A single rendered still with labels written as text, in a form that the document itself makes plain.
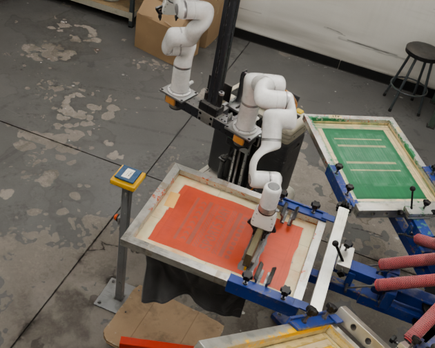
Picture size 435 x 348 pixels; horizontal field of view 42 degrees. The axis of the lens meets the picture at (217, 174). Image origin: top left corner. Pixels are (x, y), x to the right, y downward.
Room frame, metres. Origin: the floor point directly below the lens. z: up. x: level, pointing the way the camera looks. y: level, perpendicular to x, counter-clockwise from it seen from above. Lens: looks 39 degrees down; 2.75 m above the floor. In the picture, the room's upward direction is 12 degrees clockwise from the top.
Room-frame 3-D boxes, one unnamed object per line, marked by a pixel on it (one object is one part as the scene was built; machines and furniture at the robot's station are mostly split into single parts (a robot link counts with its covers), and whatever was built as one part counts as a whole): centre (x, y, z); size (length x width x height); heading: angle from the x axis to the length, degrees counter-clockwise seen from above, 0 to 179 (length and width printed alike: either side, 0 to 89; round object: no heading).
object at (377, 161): (2.43, -0.87, 1.05); 1.08 x 0.61 x 0.23; 17
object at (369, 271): (1.67, -0.65, 1.02); 0.17 x 0.06 x 0.05; 77
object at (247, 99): (2.37, -0.10, 1.37); 0.13 x 0.10 x 0.16; 104
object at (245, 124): (2.38, -0.10, 1.21); 0.16 x 0.13 x 0.15; 150
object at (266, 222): (1.77, -0.23, 1.12); 0.10 x 0.07 x 0.11; 77
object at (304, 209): (2.01, -0.40, 0.98); 0.30 x 0.05 x 0.07; 77
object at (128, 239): (1.80, -0.10, 0.97); 0.79 x 0.58 x 0.04; 77
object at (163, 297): (1.61, 0.00, 0.74); 0.46 x 0.04 x 0.42; 77
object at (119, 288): (2.04, 0.42, 0.48); 0.22 x 0.22 x 0.96; 77
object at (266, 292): (1.47, -0.28, 0.98); 0.30 x 0.05 x 0.07; 77
